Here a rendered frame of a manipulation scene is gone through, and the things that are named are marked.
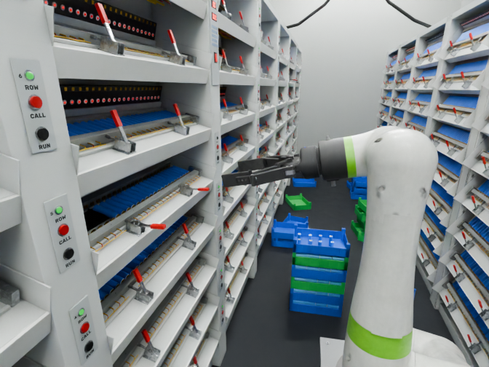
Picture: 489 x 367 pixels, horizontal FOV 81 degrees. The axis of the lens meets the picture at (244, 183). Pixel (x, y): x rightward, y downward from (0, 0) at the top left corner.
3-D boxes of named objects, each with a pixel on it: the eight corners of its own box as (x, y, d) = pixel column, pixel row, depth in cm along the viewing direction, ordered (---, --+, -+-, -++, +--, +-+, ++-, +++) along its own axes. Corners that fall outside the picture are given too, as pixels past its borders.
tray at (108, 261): (210, 190, 111) (216, 167, 107) (94, 293, 55) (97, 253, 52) (164, 173, 114) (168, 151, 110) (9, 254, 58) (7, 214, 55)
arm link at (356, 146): (411, 169, 66) (407, 121, 65) (428, 180, 55) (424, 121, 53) (346, 176, 71) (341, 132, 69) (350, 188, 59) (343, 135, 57)
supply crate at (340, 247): (343, 239, 175) (345, 227, 172) (348, 258, 156) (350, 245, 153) (293, 235, 180) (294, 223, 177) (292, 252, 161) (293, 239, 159)
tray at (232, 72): (254, 85, 163) (260, 60, 158) (216, 84, 107) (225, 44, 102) (220, 75, 166) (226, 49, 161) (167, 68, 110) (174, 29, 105)
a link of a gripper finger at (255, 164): (262, 158, 76) (262, 157, 77) (237, 162, 78) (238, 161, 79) (263, 169, 77) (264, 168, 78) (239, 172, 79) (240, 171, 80)
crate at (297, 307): (337, 294, 187) (338, 284, 185) (340, 317, 168) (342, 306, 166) (290, 288, 192) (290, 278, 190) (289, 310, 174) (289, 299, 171)
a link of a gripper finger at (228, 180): (253, 183, 66) (252, 183, 65) (225, 186, 68) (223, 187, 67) (250, 170, 65) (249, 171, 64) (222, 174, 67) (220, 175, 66)
